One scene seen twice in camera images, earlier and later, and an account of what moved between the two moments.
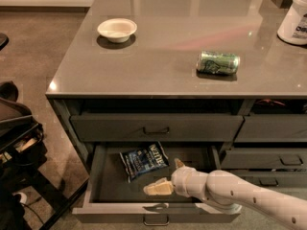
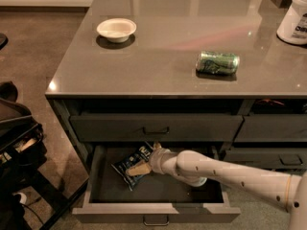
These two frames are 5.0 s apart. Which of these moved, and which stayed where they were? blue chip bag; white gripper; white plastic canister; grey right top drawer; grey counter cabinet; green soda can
Moved: white gripper; blue chip bag
Stayed: grey counter cabinet; white plastic canister; grey right top drawer; green soda can
